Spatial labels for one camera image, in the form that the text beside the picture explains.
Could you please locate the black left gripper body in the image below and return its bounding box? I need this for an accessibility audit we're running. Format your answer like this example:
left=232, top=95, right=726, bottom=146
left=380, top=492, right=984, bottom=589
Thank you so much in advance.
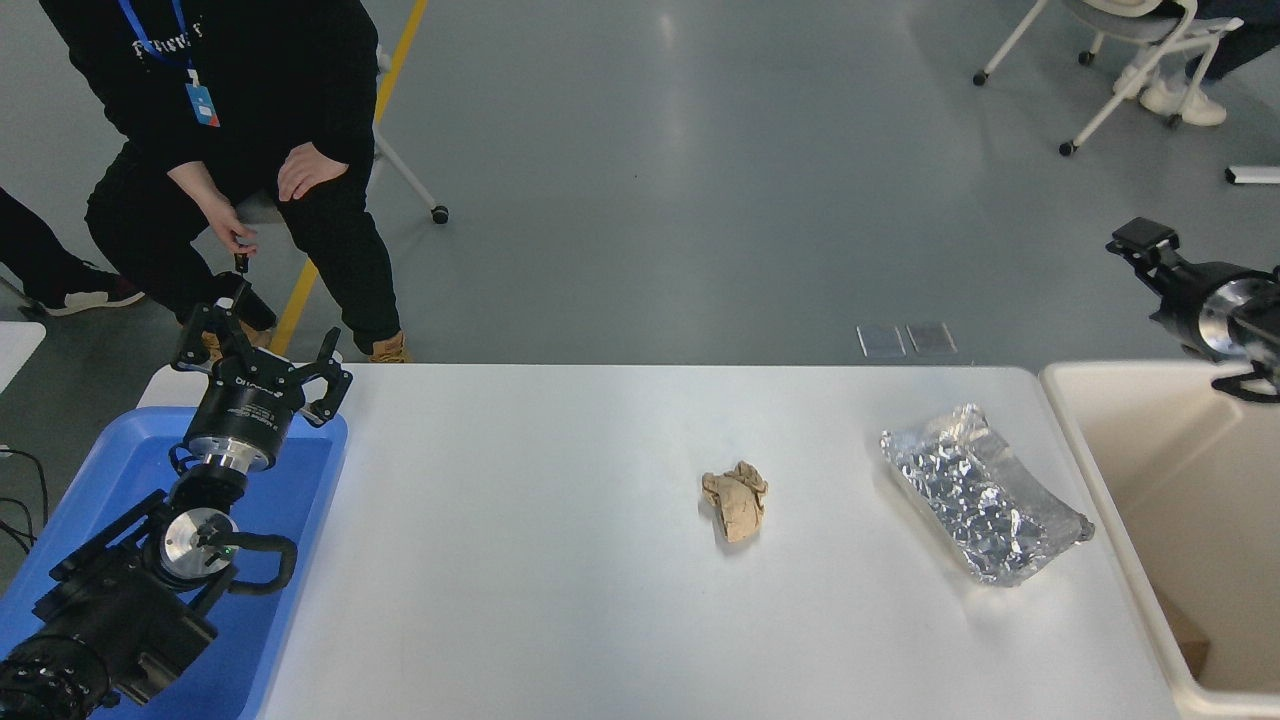
left=186, top=368, right=304, bottom=457

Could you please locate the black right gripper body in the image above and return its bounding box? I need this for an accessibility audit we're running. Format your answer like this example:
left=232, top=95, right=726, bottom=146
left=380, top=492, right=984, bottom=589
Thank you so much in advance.
left=1148, top=260, right=1239, bottom=353

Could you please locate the person's right hand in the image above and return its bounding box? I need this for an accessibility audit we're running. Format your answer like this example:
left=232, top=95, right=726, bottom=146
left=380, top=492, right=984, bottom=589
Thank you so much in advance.
left=198, top=190, right=261, bottom=257

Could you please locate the person's left hand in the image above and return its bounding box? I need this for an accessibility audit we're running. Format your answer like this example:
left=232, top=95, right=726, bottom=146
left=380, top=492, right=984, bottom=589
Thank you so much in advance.
left=277, top=142, right=351, bottom=202

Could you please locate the blue plastic tray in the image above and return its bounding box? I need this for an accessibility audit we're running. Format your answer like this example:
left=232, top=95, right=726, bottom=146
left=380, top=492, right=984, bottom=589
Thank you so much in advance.
left=0, top=406, right=349, bottom=720

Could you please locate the person with white shoes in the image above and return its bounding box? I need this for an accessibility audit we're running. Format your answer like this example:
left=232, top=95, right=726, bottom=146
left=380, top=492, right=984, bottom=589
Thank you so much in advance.
left=1113, top=0, right=1280, bottom=127

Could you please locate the person with dark trousers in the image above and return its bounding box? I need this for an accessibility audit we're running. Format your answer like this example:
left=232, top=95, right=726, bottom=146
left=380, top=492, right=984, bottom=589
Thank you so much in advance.
left=0, top=185, right=147, bottom=318

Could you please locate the large pale bin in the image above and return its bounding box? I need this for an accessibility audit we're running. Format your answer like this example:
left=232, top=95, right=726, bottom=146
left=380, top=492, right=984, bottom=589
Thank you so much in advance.
left=1040, top=360, right=1280, bottom=719

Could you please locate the white side table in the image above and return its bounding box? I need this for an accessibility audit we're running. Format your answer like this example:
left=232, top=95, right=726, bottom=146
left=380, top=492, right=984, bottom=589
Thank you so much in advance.
left=0, top=320, right=47, bottom=393

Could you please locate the white swivel chair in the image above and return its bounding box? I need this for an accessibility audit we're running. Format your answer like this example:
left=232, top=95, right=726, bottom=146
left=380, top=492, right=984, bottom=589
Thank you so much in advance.
left=232, top=45, right=450, bottom=226

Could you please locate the white grey office chair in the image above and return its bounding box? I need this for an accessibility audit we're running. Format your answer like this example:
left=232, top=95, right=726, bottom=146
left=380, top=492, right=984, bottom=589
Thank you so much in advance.
left=973, top=0, right=1246, bottom=156

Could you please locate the seated person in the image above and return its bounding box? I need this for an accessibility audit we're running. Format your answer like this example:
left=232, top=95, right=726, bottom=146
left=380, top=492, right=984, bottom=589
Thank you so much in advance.
left=38, top=0, right=414, bottom=364

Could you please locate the crumpled foil tray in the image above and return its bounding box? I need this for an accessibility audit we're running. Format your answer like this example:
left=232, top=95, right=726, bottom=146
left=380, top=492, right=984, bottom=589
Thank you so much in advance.
left=880, top=403, right=1095, bottom=587

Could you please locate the crumpled tan paper ball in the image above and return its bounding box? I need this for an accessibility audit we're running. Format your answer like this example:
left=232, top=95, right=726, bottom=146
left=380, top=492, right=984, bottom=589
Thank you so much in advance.
left=701, top=461, right=770, bottom=546

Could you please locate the black cable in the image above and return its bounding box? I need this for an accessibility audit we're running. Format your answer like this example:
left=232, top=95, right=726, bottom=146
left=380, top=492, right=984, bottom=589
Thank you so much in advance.
left=0, top=440, right=49, bottom=556

